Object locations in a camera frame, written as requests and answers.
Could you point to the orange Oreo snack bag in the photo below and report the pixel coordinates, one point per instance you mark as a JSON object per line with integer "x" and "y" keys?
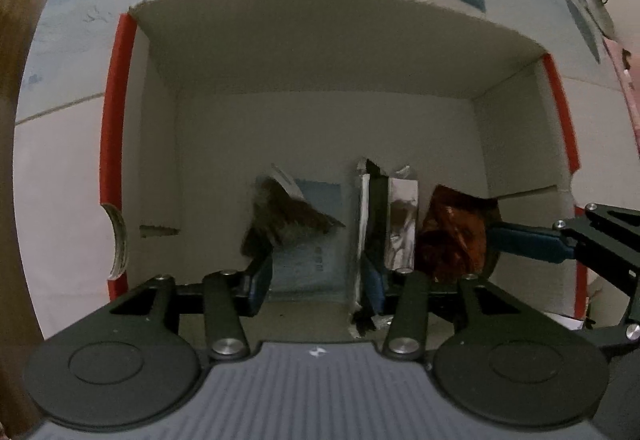
{"x": 458, "y": 236}

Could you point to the white cardboard box red trim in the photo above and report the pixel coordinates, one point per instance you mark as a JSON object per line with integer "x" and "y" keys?
{"x": 203, "y": 97}

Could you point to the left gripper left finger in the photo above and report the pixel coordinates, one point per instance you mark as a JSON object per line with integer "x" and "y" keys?
{"x": 228, "y": 296}

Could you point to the pink cloth on table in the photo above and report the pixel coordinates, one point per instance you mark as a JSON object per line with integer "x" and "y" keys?
{"x": 626, "y": 66}

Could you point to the small dark brown snack packet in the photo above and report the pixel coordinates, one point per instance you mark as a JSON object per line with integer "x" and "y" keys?
{"x": 282, "y": 216}

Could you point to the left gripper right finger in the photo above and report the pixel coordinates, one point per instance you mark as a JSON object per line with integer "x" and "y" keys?
{"x": 403, "y": 296}

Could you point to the silver foil snack bar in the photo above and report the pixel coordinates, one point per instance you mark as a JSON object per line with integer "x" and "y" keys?
{"x": 387, "y": 215}

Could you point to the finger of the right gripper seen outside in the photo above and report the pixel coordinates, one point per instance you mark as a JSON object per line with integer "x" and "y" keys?
{"x": 533, "y": 242}

